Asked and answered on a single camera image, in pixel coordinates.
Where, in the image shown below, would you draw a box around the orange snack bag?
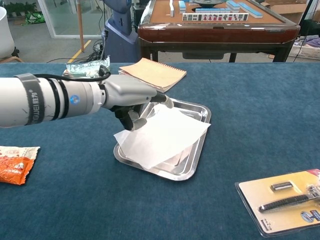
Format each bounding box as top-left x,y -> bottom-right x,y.
0,145 -> 41,186

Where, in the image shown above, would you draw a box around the black floor cable bundle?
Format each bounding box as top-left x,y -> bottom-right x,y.
47,39 -> 106,63

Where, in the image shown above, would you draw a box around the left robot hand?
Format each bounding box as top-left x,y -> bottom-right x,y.
99,74 -> 175,132

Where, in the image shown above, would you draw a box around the razor blister pack yellow card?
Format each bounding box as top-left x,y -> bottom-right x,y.
234,168 -> 320,238

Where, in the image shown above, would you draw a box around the wooden chair frame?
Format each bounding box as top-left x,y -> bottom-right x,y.
0,56 -> 25,64

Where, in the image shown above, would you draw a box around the wide blue mahjong tile stack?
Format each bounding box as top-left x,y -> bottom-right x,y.
225,0 -> 241,13

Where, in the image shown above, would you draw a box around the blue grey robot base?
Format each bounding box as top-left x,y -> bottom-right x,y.
102,0 -> 141,63

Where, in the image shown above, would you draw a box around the kraft spiral notebook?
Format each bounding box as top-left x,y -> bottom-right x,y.
118,57 -> 188,94

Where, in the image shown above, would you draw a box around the long blue mahjong tile row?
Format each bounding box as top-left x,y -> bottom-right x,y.
238,2 -> 264,19

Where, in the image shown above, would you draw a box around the rectangular metal tray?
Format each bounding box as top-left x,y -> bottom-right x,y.
113,96 -> 213,182

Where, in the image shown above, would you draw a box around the green potted plants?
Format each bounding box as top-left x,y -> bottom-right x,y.
4,1 -> 38,16

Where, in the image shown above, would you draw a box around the short blue mahjong tile row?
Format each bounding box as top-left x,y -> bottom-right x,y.
195,7 -> 232,14

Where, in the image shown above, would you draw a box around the wooden pole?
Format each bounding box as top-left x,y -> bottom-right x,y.
76,0 -> 85,53

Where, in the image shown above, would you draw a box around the purple cloth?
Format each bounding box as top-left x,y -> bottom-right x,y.
306,37 -> 320,48

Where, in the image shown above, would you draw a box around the face-up mahjong tile row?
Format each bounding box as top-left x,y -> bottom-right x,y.
181,12 -> 250,22

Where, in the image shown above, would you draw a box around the blue table cloth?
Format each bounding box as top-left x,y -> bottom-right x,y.
0,62 -> 320,240

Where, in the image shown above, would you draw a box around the green bag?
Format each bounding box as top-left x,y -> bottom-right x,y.
21,11 -> 46,26

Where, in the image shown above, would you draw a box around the white plastic basket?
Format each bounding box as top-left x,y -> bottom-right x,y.
288,37 -> 320,61

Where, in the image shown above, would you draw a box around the brown mahjong table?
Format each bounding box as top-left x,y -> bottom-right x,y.
136,0 -> 301,63

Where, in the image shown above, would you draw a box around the white paper sheet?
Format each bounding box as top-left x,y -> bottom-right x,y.
113,106 -> 212,170

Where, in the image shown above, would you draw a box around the white round chair shell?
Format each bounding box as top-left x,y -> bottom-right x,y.
0,6 -> 16,60

